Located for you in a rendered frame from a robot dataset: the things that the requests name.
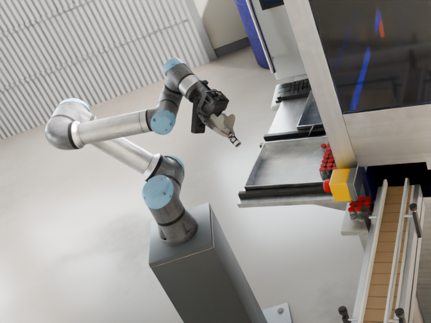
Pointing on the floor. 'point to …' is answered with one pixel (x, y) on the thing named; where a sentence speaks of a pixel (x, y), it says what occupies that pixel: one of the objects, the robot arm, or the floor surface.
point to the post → (324, 88)
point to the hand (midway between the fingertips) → (228, 135)
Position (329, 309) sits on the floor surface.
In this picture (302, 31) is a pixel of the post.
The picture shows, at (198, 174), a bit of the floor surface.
